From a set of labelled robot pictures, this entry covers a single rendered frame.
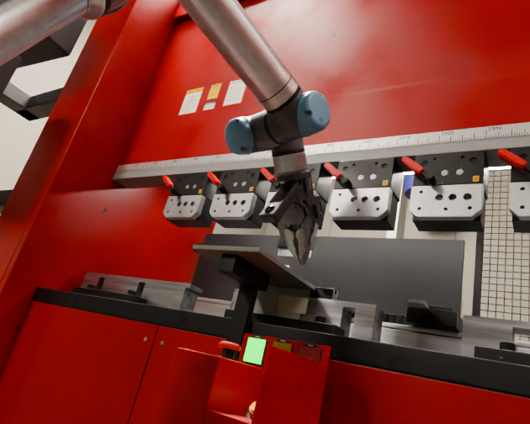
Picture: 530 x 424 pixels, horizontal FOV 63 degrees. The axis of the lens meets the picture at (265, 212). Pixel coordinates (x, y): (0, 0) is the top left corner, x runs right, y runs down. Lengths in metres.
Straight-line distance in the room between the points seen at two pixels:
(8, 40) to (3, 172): 2.83
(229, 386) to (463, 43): 1.01
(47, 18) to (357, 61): 0.90
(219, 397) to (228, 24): 0.58
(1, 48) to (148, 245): 1.31
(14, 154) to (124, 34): 1.82
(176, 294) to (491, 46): 1.06
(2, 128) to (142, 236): 1.92
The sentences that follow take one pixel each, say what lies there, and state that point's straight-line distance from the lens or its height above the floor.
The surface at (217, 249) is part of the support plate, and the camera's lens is 0.92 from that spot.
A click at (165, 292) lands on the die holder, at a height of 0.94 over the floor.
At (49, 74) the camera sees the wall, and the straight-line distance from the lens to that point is 3.81.
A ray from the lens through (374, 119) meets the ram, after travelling 1.22.
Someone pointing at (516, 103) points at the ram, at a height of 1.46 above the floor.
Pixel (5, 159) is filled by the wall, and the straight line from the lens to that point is 3.53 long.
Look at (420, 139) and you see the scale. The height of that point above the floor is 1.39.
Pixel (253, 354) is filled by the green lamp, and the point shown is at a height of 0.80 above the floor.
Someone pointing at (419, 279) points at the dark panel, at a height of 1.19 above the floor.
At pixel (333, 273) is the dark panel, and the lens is 1.66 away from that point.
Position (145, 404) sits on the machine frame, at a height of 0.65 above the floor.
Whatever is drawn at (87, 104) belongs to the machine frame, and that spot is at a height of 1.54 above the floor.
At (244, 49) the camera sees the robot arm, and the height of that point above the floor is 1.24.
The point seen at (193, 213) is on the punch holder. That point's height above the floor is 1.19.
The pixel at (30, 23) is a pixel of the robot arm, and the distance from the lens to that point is 0.73.
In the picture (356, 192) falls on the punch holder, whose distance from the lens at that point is 1.10.
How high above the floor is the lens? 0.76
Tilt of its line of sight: 21 degrees up
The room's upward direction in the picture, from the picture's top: 14 degrees clockwise
